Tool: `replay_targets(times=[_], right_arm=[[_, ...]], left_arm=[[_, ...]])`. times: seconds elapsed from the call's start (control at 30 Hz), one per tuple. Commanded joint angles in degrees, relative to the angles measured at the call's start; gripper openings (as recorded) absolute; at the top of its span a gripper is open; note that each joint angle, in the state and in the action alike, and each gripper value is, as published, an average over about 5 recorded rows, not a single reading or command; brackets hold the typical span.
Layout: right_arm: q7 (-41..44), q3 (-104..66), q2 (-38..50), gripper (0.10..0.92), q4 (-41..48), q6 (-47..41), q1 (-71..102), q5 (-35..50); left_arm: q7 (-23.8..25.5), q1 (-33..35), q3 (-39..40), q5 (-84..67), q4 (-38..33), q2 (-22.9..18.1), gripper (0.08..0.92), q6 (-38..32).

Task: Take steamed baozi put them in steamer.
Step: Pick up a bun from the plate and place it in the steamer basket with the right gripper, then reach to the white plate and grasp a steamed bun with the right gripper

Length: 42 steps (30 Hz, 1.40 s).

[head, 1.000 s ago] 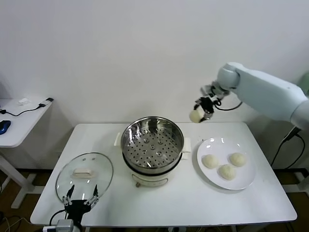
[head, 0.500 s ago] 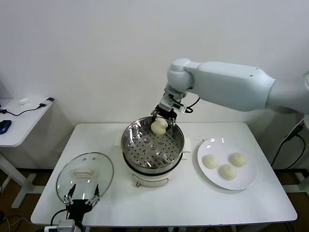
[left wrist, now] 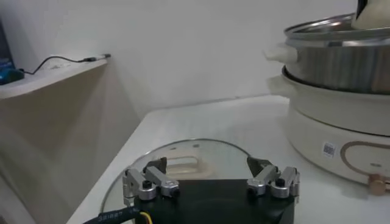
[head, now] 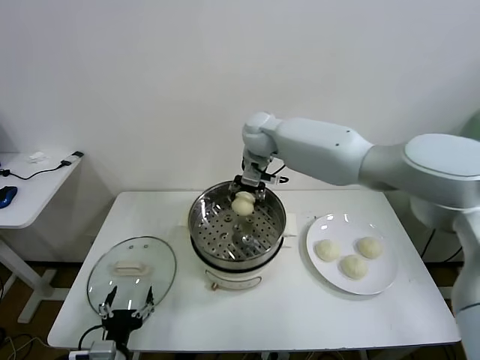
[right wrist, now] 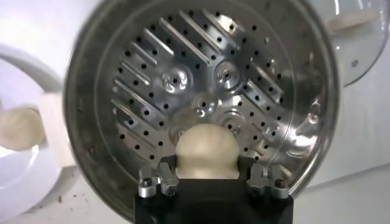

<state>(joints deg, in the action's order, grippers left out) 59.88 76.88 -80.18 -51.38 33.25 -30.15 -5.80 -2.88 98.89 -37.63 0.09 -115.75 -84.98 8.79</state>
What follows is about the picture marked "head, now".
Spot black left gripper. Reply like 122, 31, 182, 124
97, 286, 155, 341

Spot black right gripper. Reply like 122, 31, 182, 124
229, 175, 269, 206

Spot white steamed baozi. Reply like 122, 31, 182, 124
313, 239, 341, 263
231, 190, 256, 218
339, 254, 368, 281
355, 236, 384, 260

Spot glass lid with cream handle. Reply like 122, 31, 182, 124
86, 235, 177, 316

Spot stainless steel steamer basket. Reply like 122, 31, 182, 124
176, 181, 299, 263

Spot cream white electric cooker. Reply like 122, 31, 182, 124
179, 224, 297, 293

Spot white round plate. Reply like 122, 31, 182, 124
305, 213, 399, 296

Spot white side desk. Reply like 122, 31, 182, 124
0, 151, 86, 326

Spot blue computer mouse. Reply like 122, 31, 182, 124
0, 186, 19, 210

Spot pale green appliance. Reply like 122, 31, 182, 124
459, 111, 480, 140

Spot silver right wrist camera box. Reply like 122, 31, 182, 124
241, 149, 275, 185

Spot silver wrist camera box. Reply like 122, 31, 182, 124
69, 329, 118, 360
241, 149, 275, 185

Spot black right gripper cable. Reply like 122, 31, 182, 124
262, 157, 290, 187

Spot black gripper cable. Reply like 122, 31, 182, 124
262, 157, 290, 187
77, 324, 106, 352

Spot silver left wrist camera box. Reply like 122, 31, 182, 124
69, 329, 118, 360

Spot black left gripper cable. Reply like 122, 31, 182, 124
77, 324, 106, 352

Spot black desk cable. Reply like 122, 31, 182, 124
0, 151, 84, 182

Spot black cable with adapter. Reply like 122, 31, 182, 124
419, 226, 466, 263

